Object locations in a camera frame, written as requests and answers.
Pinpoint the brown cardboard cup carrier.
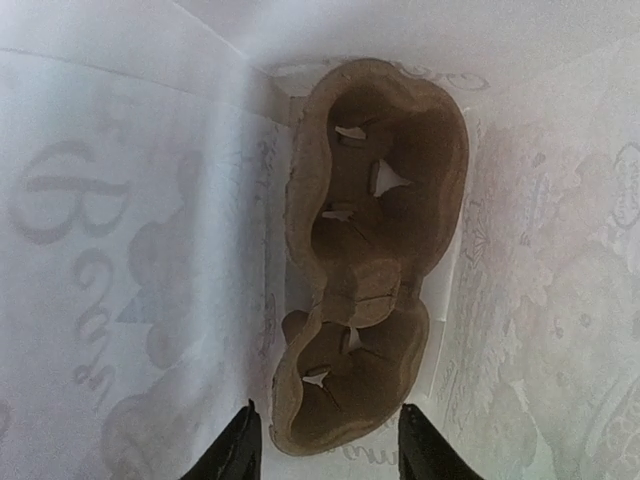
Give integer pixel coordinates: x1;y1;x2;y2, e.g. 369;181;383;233
270;59;469;456

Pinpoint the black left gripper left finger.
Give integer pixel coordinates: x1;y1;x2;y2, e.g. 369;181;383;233
182;399;262;480

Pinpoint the white paper takeout bag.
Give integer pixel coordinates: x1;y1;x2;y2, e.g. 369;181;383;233
1;1;639;479

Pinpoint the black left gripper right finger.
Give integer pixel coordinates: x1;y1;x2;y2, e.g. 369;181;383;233
398;403;480;480

